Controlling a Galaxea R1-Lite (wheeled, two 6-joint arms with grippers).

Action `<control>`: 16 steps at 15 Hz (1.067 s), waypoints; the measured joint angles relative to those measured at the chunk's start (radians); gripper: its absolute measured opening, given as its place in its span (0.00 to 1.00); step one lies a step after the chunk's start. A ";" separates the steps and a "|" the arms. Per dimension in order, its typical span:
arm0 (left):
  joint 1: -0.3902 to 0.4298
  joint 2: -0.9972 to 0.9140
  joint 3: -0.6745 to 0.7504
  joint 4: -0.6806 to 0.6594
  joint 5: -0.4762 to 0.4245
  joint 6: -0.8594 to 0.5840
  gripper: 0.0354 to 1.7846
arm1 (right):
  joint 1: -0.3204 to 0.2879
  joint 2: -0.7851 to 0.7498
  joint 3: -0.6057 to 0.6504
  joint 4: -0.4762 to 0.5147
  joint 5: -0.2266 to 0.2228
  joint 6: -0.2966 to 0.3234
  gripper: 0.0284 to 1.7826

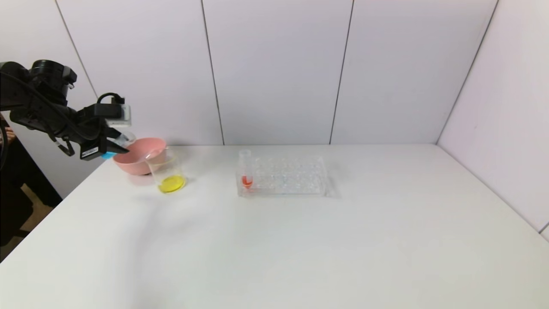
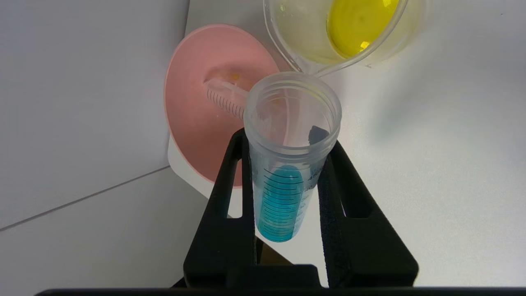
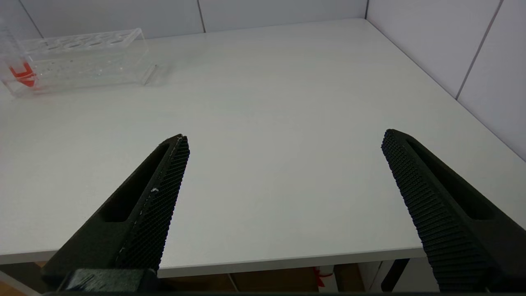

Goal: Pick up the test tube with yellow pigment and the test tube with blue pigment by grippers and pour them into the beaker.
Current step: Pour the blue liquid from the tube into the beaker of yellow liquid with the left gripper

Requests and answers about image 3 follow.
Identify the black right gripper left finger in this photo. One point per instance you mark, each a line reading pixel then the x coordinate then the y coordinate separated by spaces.
pixel 144 213

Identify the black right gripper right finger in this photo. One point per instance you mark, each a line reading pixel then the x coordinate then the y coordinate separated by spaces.
pixel 452 213

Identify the clear plastic test tube rack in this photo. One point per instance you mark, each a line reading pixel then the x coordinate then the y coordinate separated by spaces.
pixel 82 61

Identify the test tube with red pigment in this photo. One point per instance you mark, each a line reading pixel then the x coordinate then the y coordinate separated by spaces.
pixel 22 75

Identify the black table leg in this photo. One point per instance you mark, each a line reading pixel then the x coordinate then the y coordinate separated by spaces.
pixel 394 275

